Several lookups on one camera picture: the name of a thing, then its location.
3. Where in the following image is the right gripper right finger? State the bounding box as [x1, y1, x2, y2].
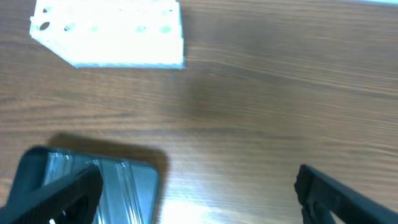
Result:
[293, 164, 398, 224]

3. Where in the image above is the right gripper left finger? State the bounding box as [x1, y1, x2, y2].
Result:
[0, 163, 104, 224]

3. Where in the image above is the black tray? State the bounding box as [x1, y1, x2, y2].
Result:
[6, 145, 161, 224]

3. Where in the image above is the white test tube rack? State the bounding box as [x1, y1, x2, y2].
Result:
[29, 0, 187, 70]

